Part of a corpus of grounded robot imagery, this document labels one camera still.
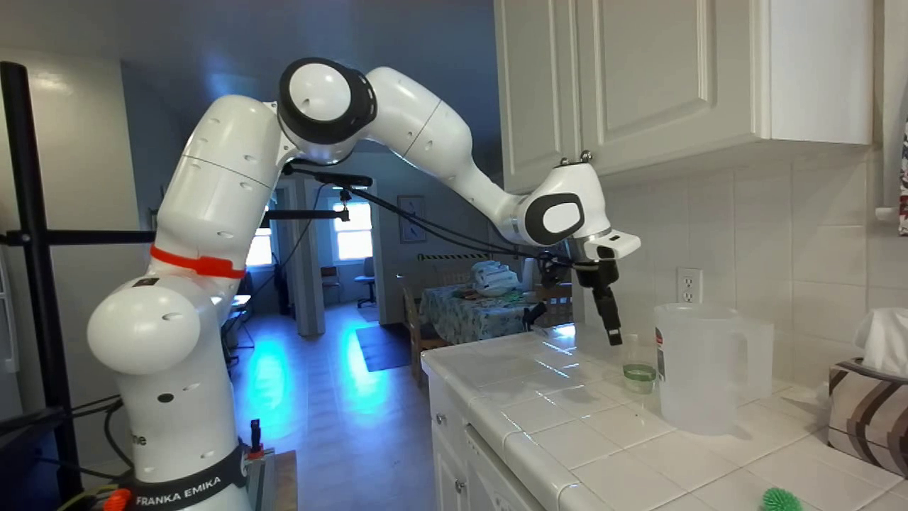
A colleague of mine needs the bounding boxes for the black camera boom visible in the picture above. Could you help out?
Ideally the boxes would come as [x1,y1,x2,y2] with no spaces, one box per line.
[258,186,356,229]

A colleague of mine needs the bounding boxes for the dark wooden chair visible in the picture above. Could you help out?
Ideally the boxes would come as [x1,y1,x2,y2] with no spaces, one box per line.
[395,273,439,379]

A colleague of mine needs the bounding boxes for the white counter base cabinet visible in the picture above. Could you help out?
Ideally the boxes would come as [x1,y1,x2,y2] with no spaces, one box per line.
[422,365,570,511]

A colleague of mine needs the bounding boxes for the black bar camera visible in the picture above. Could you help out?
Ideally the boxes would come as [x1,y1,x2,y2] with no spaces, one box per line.
[282,159,375,190]

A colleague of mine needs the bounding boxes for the folded white towels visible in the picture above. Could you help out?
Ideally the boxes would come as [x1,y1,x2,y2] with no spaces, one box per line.
[468,261,526,297]

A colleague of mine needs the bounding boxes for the white wall outlet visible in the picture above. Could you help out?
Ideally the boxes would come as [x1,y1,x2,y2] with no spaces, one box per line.
[675,267,706,309]

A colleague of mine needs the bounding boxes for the floral curtain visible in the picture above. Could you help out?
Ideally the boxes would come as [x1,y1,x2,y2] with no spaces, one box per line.
[892,115,908,237]

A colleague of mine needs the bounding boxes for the dark floor rug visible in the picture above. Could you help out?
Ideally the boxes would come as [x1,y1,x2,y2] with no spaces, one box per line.
[356,322,415,375]

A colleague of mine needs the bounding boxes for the framed wall picture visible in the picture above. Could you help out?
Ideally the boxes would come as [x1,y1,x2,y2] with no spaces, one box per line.
[395,192,434,246]

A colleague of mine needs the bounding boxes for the white upper cabinet door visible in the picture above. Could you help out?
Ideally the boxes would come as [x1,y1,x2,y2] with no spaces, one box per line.
[574,0,773,182]
[490,0,581,192]

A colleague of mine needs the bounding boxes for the orange cable connector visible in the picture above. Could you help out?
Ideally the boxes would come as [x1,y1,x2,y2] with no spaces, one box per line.
[97,485,136,511]

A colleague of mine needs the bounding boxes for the red tape band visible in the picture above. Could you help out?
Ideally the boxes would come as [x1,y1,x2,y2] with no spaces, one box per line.
[147,244,246,283]

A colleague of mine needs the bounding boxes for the black stand pole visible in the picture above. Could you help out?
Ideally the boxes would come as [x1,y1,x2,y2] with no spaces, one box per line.
[0,60,158,505]

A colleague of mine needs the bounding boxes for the robot mounting table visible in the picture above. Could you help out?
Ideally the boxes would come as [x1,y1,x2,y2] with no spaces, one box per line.
[242,447,300,511]

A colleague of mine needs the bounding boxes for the bright room window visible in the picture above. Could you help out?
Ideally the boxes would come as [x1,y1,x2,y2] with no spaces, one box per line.
[245,223,279,273]
[333,199,378,264]

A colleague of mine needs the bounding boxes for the white translucent plastic pitcher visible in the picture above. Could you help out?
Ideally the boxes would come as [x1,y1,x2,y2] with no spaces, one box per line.
[649,301,777,436]

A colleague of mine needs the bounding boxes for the small green object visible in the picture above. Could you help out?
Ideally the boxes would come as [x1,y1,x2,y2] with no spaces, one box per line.
[757,485,805,511]

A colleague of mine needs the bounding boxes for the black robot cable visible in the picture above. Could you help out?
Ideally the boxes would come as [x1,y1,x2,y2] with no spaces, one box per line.
[344,182,581,270]

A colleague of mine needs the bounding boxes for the table with patterned cloth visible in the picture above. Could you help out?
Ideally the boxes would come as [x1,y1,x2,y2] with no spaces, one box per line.
[419,281,539,346]

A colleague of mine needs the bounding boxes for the white room pillar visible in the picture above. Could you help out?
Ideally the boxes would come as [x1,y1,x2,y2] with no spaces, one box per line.
[272,182,329,344]

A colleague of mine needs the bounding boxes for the clear plastic cup green band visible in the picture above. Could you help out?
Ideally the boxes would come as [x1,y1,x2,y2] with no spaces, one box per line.
[619,332,661,397]

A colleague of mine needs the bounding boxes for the white tissue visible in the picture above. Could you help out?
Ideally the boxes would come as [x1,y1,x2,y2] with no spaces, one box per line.
[858,305,908,379]

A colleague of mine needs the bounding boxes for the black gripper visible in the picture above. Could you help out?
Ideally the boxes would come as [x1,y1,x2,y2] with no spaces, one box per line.
[574,258,628,349]

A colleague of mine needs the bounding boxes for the white upper cabinet carcass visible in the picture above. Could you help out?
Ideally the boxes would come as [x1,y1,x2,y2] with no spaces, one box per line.
[756,0,875,149]

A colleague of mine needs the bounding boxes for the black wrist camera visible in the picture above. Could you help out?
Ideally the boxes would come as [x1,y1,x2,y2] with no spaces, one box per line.
[537,251,580,288]

